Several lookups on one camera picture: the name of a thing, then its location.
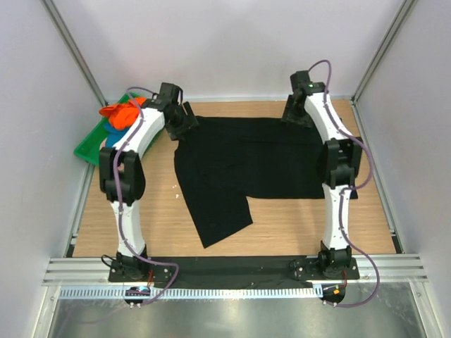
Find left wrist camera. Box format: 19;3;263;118
152;82;183;105

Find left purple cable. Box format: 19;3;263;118
114;87;180;306

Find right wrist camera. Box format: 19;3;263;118
290;70;326;96

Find aluminium corner post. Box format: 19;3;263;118
41;0;108;106
351;0;417;106

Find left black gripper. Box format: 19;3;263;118
166;102;199;142

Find pink t shirt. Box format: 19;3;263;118
99;139;106;150

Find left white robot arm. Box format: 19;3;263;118
99;100;199;282

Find blue t shirt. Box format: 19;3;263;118
104;123;130;147

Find left aluminium corner post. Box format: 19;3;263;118
41;0;108;106

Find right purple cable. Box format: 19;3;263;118
308;60;380;309

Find green plastic tray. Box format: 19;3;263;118
73;91;159;166

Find slotted grey cable duct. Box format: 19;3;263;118
58;284;323;300

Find purple cable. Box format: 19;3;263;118
114;87;180;306
308;60;380;309

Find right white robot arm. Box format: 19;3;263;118
282;89;362;279

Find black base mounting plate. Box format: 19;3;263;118
106;256;360;282

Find right aluminium corner post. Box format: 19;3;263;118
351;0;417;106

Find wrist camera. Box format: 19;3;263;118
290;70;326;96
152;82;183;105

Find black t shirt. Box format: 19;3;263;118
173;114;359;250

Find orange t shirt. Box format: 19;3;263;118
99;96;146;131

